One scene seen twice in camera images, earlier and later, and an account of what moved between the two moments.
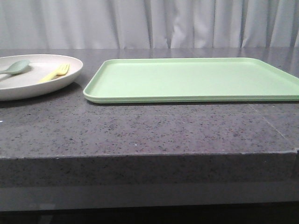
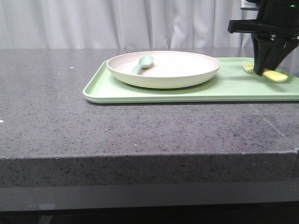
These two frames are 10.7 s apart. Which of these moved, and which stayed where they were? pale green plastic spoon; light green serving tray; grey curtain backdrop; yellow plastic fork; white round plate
Moved: white round plate; yellow plastic fork; pale green plastic spoon
Stayed: grey curtain backdrop; light green serving tray
